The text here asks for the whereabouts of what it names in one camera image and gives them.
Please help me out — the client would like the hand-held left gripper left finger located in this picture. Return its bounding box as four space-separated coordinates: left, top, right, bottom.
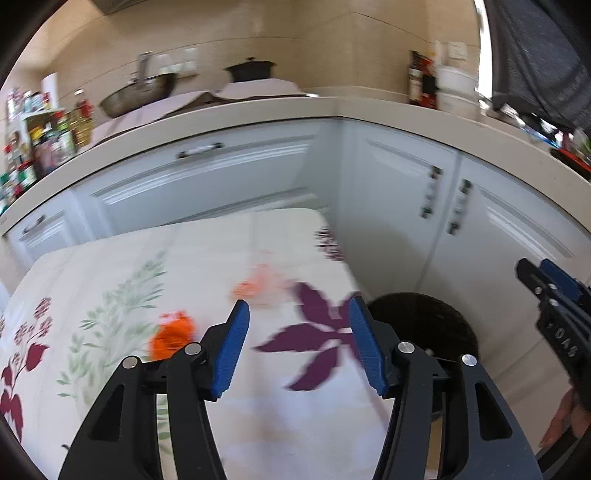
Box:
58 299 251 480

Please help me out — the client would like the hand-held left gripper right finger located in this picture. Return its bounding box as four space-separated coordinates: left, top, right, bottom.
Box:
347 295 543 480

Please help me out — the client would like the white lidded bowl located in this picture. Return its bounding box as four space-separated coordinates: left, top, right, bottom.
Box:
436 64 476 93

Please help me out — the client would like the beige stove cover cloth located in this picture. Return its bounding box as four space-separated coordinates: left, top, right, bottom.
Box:
91 78 320 140

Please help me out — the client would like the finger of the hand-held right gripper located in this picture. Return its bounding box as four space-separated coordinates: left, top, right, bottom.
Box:
540 259 582 300
516 258 557 306

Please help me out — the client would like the white cabinet door handle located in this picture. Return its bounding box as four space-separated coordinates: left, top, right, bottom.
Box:
446 179 472 234
420 167 442 218

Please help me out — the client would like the yellow cooking oil bottle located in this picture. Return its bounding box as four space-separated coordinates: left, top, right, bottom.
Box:
71 89 94 149

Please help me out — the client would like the group of seasoning bottles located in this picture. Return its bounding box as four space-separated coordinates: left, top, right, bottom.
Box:
0 87 77 205

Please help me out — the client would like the short drawer handle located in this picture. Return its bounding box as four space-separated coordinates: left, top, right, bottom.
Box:
20 214 47 236

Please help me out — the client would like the white round container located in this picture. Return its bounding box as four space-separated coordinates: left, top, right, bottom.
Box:
436 90 479 116

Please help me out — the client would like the floral printed tablecloth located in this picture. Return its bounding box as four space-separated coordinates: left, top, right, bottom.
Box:
0 207 399 480

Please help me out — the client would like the steel wok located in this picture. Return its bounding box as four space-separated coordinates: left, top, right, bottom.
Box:
99 52 179 119

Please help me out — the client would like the white kitchen cabinet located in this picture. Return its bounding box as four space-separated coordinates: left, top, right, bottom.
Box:
0 116 591 416

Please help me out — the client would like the long drawer handle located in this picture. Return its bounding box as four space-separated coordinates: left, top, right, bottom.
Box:
177 141 225 160

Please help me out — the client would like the dark grey curtain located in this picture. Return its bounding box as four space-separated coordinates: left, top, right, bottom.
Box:
479 0 591 131

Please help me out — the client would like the person's right hand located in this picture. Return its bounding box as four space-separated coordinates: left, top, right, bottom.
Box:
540 385 591 448

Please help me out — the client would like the dark sauce bottle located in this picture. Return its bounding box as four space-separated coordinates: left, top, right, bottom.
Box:
408 50 424 105

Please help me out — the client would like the steel range hood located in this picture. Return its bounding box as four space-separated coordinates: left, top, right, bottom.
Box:
91 0 136 15

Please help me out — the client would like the orange and white wrapper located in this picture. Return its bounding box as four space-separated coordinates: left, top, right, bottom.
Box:
230 264 297 306

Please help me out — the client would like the black trash bin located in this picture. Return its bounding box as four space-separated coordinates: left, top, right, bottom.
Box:
369 292 481 377

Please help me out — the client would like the orange plastic bag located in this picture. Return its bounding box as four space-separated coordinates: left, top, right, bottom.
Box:
150 312 195 362

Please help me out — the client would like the white wall socket panel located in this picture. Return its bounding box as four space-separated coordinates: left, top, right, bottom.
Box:
156 45 201 75

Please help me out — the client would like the black cooking pot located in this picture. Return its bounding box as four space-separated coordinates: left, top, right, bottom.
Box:
223 56 277 84

